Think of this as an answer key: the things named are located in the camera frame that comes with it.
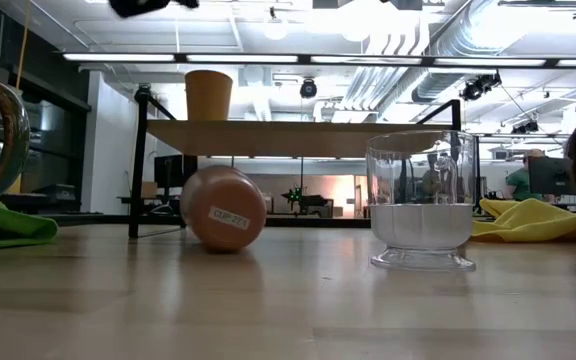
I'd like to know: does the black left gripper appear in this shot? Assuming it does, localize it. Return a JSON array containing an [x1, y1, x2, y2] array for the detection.
[[108, 0, 172, 19]]

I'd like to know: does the yellow plastic tumbler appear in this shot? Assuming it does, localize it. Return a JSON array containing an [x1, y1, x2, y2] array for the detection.
[[184, 69, 234, 122]]

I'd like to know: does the green brown ceramic mug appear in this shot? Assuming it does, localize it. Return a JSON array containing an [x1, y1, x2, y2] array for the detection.
[[0, 77, 32, 215]]

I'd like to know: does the tan plastic cup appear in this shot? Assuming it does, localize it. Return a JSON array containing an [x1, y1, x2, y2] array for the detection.
[[180, 164, 268, 254]]

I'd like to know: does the clear plastic handled cup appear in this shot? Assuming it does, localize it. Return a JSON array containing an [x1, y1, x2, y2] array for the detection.
[[366, 129, 478, 273]]

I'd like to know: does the wooden shelf with black legs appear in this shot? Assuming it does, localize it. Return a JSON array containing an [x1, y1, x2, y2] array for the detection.
[[127, 83, 480, 240]]

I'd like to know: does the long ceiling light strip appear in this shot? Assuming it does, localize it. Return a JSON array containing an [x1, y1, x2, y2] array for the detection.
[[61, 51, 576, 69]]

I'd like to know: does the black monitor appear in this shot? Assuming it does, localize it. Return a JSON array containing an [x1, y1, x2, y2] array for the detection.
[[527, 155, 576, 197], [153, 154, 186, 190]]

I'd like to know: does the black ceiling spotlight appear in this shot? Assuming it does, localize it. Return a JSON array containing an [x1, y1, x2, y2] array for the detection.
[[459, 71, 503, 102], [299, 78, 319, 100]]

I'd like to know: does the green cloth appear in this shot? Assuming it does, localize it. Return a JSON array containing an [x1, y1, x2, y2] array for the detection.
[[0, 199, 59, 252]]

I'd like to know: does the background robot with green light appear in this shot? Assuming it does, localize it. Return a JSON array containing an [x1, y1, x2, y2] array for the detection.
[[280, 185, 335, 219]]

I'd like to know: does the yellow cloth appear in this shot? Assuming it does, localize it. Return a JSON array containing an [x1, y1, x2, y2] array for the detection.
[[471, 198, 576, 244]]

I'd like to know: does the yellow power cable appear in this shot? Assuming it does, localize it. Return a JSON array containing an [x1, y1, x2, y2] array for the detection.
[[15, 0, 33, 94]]

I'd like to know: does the black metal table frame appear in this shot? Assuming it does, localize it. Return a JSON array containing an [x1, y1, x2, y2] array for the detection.
[[42, 213, 374, 230]]

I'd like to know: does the silver ventilation duct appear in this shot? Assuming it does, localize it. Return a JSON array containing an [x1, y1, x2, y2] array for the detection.
[[410, 0, 527, 105]]

